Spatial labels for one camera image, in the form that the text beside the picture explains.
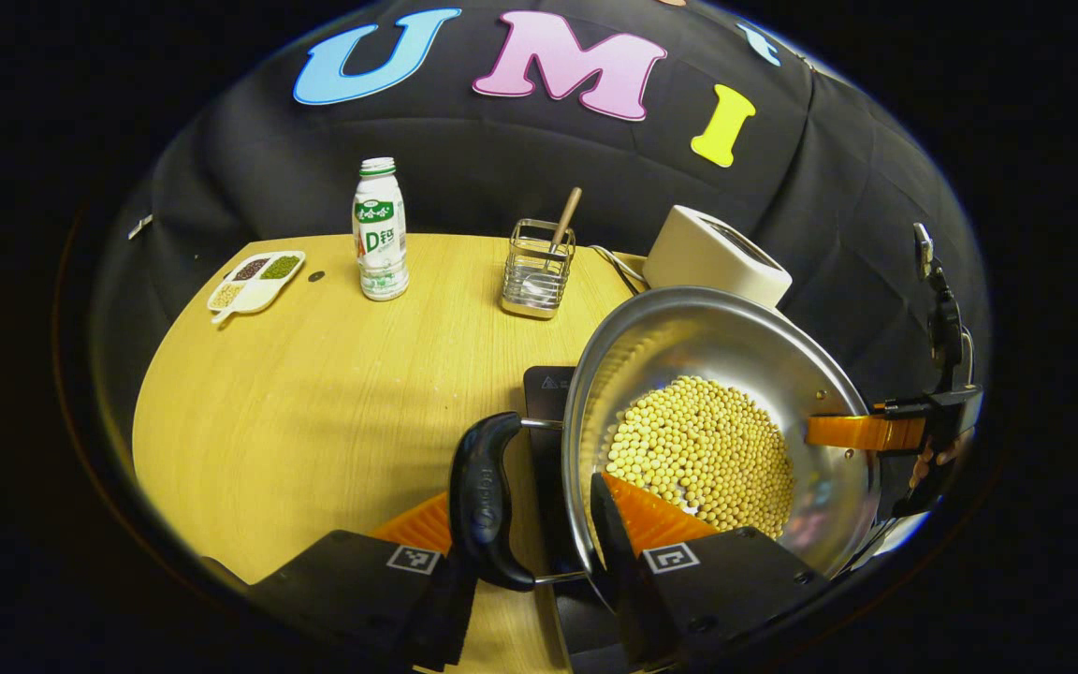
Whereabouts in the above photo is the pile of soybeans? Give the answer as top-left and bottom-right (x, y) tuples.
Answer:
(605, 375), (795, 541)

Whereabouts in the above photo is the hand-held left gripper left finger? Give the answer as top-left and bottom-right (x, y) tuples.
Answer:
(240, 491), (482, 673)

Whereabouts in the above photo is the black backdrop cloth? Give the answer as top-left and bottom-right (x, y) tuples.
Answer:
(90, 0), (994, 441)

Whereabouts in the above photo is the wooden handled spoon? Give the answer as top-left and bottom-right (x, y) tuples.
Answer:
(525, 186), (584, 296)

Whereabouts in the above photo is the black induction cooktop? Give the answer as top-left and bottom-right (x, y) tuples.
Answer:
(522, 365), (652, 674)

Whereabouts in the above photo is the white toaster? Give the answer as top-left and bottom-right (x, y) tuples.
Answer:
(642, 205), (794, 310)

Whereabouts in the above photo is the toaster power cable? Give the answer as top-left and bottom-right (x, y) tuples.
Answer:
(589, 245), (648, 286)

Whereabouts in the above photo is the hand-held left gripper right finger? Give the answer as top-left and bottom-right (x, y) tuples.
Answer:
(589, 471), (830, 670)

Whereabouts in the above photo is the wire utensil holder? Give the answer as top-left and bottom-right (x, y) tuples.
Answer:
(501, 218), (577, 321)

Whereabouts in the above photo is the stainless steel pot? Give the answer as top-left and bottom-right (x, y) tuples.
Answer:
(448, 286), (881, 614)

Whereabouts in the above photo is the white divided bean plate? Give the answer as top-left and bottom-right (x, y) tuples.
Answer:
(207, 249), (306, 326)

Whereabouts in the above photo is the white green drink bottle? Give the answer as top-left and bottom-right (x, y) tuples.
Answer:
(352, 157), (411, 302)

